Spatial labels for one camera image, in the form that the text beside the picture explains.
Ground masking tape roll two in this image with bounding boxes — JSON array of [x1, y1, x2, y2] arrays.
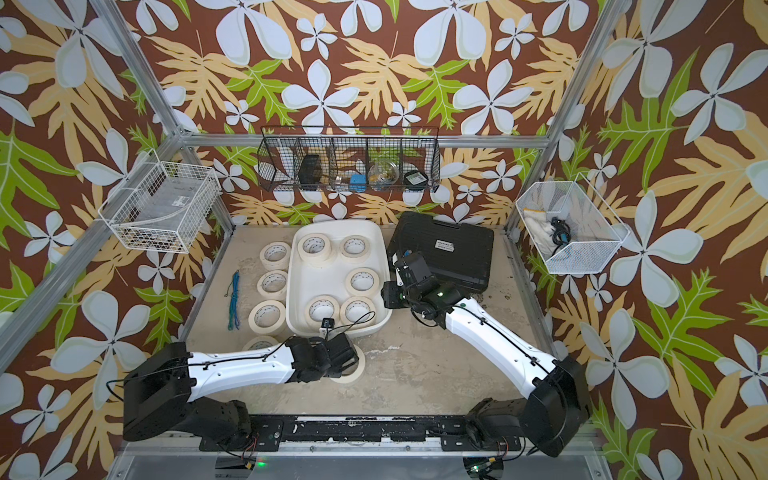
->
[[259, 241, 291, 271]]

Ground black plastic tool case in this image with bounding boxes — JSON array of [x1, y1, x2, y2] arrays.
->
[[387, 211, 494, 293]]

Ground white wire basket left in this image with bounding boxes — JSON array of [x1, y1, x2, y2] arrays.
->
[[98, 151, 221, 254]]

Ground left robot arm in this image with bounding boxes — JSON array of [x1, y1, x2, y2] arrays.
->
[[122, 334, 362, 450]]

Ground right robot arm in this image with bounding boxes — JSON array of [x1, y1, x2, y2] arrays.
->
[[381, 252, 591, 457]]

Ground masking tape roll ten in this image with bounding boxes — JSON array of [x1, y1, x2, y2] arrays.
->
[[304, 295, 340, 328]]

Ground black wire wall basket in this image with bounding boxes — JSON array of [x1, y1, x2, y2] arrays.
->
[[255, 125, 441, 193]]

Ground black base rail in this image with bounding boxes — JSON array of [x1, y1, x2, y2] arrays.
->
[[200, 415, 523, 453]]

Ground masking tape roll nine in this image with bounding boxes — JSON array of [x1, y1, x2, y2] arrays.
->
[[332, 345, 366, 385]]

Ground black box in basket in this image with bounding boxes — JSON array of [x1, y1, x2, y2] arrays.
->
[[298, 154, 323, 190]]

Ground white mesh basket right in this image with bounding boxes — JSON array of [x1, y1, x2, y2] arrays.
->
[[516, 174, 630, 276]]

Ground masking tape roll seven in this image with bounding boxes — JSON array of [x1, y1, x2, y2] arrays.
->
[[345, 267, 381, 298]]

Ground blue item in basket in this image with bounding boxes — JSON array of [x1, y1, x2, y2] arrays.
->
[[348, 174, 367, 193]]

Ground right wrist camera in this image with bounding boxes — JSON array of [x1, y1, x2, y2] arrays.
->
[[394, 252, 433, 288]]

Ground black cable in basket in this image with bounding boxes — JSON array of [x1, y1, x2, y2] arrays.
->
[[549, 217, 575, 247]]

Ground white plastic storage box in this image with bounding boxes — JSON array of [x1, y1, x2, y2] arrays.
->
[[286, 219, 391, 338]]

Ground masking tape roll four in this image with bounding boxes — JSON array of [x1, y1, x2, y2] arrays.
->
[[298, 233, 333, 267]]

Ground masking tape roll eight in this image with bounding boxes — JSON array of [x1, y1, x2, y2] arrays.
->
[[242, 336, 280, 351]]

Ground masking tape roll six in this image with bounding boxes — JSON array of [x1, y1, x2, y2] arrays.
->
[[340, 296, 376, 328]]

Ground masking tape roll three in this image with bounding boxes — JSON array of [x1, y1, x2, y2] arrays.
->
[[248, 300, 287, 336]]

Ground masking tape roll one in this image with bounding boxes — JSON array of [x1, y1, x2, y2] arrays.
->
[[257, 270, 289, 301]]

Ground masking tape roll five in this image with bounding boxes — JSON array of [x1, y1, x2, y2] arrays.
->
[[339, 235, 370, 263]]

